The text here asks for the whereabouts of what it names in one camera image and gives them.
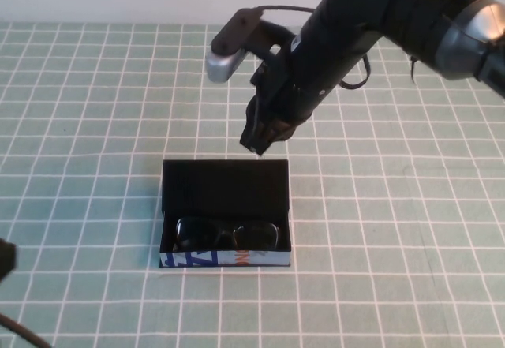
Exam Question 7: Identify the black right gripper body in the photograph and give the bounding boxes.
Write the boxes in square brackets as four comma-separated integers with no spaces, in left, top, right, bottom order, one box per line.
[245,11,380,123]

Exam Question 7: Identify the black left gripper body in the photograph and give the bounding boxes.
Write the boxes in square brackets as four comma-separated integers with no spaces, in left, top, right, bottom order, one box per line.
[0,238,19,283]

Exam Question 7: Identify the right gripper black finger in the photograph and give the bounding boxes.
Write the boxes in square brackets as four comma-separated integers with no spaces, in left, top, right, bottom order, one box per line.
[271,118,297,144]
[239,112,278,156]

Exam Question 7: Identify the black printed glasses case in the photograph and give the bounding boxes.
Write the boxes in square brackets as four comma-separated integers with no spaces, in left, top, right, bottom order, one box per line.
[159,159,294,269]

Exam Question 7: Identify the black framed glasses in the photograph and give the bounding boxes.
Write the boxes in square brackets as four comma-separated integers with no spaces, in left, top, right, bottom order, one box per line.
[174,216,282,252]

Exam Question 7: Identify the green white checked tablecloth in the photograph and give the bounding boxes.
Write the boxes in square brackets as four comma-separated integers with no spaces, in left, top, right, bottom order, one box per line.
[0,20,505,348]

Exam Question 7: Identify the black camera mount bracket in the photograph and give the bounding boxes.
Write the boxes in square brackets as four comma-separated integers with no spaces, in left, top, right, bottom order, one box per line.
[247,20,299,67]

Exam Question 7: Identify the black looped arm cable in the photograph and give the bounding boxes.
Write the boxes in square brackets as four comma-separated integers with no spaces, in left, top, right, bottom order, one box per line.
[338,54,373,90]

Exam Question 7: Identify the black camera cable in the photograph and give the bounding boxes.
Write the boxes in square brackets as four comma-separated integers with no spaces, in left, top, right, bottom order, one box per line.
[252,5,317,15]

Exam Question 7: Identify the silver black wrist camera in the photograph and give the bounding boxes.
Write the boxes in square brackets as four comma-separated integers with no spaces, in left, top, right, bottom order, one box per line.
[204,6,264,84]

